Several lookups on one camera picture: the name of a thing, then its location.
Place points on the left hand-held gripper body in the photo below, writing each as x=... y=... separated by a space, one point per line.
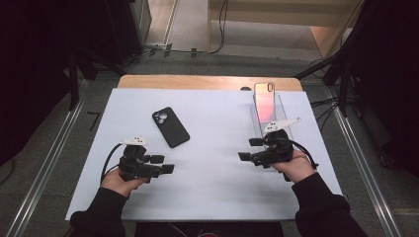
x=135 y=166

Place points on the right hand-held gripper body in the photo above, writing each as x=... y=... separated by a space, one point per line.
x=278 y=151

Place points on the black phone case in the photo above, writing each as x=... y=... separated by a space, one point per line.
x=171 y=128

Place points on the clear plastic rack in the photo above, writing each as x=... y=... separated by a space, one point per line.
x=281 y=110

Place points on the pink phone case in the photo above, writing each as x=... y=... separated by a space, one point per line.
x=265 y=102

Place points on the person's left hand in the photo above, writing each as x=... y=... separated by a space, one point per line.
x=120 y=184

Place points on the person's right hand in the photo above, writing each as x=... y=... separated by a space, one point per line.
x=298 y=168

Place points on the white board sheet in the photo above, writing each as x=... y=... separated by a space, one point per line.
x=210 y=197

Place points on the black table grommet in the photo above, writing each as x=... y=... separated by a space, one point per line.
x=245 y=88

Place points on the wooden table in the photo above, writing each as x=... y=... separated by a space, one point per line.
x=197 y=82

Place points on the black metal stand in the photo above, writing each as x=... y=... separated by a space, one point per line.
x=344 y=89
x=73 y=82

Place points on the light wooden cabinet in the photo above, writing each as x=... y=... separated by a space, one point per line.
x=280 y=13

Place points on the grey cabinet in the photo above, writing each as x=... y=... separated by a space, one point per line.
x=143 y=19

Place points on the metal floor rail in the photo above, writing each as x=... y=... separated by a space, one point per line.
x=49 y=164
x=362 y=164

